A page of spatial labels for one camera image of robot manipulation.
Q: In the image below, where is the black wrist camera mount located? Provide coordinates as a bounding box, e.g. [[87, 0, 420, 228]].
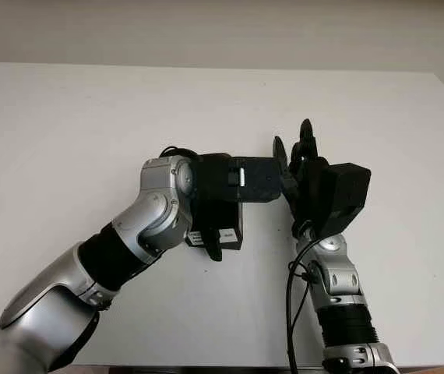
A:
[[317, 162, 372, 238], [227, 155, 284, 204]]

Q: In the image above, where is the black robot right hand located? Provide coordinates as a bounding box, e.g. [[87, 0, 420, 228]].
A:
[[271, 118, 330, 237]]

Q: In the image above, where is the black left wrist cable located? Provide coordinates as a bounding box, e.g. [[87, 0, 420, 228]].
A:
[[158, 145, 200, 160]]

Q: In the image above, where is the black RealSense box lid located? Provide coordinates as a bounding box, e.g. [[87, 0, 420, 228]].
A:
[[185, 200, 245, 251]]

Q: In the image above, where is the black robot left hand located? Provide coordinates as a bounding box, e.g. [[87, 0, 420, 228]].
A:
[[189, 153, 241, 263]]

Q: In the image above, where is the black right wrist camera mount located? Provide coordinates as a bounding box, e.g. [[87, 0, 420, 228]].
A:
[[317, 162, 372, 238]]

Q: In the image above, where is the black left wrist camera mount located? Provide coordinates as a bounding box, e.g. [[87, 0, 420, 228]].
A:
[[227, 155, 284, 204]]

